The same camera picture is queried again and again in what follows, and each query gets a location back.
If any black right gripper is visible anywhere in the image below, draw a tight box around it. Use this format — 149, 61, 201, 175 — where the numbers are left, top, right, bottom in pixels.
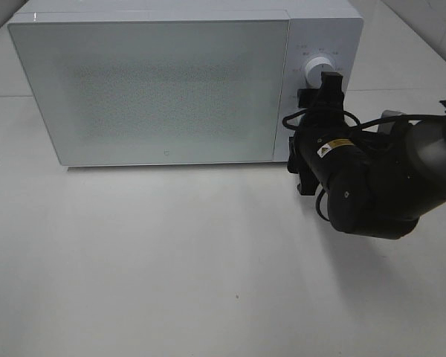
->
286, 71, 348, 196

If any white microwave door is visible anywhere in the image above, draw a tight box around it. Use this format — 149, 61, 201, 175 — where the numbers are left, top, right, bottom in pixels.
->
9, 21, 288, 167

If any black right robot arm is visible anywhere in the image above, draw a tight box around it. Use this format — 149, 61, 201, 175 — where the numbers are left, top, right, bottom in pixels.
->
282, 71, 446, 239

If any white upper microwave knob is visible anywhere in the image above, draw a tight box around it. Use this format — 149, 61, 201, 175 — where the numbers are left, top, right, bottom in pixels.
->
304, 55, 335, 89

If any white microwave oven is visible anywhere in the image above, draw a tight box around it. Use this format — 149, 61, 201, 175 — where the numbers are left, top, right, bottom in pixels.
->
7, 1, 363, 163

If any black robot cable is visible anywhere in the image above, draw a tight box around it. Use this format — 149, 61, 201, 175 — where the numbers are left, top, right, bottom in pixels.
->
282, 99, 446, 222

